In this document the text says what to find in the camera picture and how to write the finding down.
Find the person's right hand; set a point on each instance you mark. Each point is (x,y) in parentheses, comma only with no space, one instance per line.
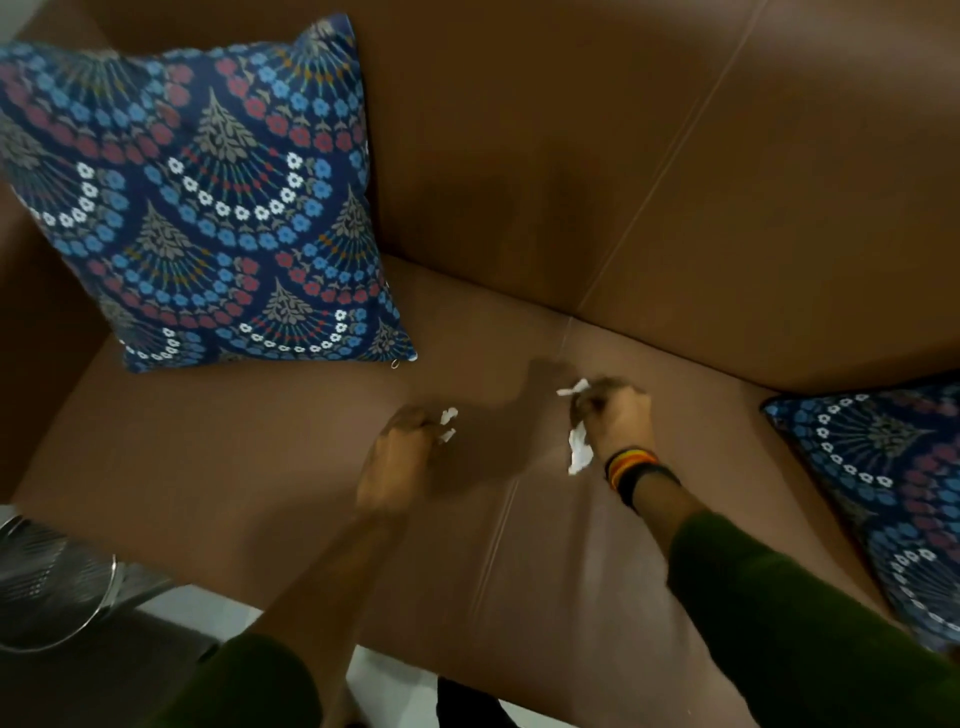
(616,420)

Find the person's left hand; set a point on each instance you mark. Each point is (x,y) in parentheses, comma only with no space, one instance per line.
(396,465)

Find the person's right fingers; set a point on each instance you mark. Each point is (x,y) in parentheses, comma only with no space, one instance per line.
(592,397)

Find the person's left fingers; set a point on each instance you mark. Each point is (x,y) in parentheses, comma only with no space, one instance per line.
(420,421)

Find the small white paper scrap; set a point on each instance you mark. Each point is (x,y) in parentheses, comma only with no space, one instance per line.
(448,420)

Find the white tissue paper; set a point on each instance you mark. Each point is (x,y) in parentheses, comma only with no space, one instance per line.
(579,450)

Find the person's right forearm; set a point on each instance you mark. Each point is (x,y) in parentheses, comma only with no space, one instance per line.
(787,622)

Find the person's left forearm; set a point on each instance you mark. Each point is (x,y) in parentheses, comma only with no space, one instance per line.
(300,637)

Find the striped orange wristband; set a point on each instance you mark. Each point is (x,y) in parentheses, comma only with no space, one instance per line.
(628,461)

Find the black wristband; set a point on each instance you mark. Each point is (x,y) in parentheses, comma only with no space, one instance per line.
(645,480)

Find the brown sofa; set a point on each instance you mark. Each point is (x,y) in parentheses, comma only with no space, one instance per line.
(525,225)

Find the blue floral patterned cushion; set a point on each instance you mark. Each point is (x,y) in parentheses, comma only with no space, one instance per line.
(892,495)
(210,202)

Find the metal mesh waste bin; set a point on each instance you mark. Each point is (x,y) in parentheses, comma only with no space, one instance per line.
(52,577)

